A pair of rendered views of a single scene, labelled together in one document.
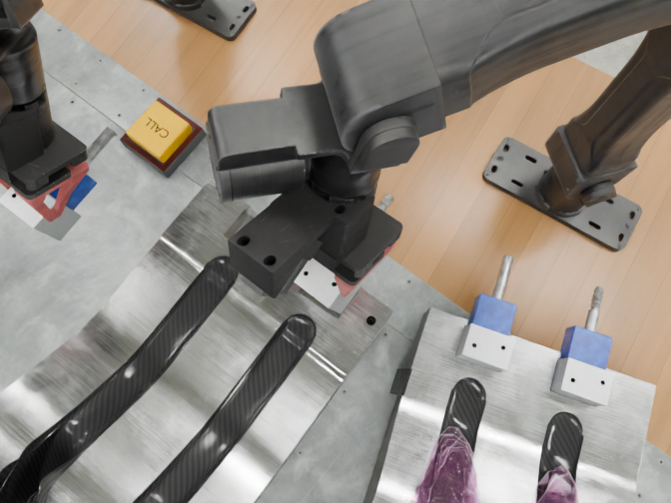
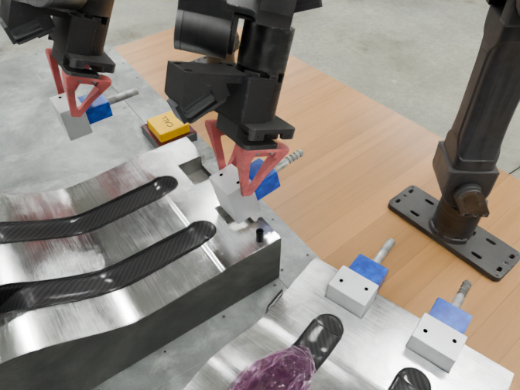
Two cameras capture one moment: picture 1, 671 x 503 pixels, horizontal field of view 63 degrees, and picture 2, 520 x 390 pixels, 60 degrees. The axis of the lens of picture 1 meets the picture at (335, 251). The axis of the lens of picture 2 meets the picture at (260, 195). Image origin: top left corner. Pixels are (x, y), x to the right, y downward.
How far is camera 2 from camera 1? 0.34 m
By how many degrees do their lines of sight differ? 31
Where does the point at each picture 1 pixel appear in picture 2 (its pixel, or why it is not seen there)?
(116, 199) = (121, 157)
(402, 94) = not seen: outside the picture
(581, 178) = (451, 169)
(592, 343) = (452, 314)
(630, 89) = (476, 74)
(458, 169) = (370, 197)
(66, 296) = not seen: hidden behind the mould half
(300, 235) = (214, 72)
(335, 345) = (226, 247)
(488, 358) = (350, 292)
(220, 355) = (136, 232)
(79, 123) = (121, 118)
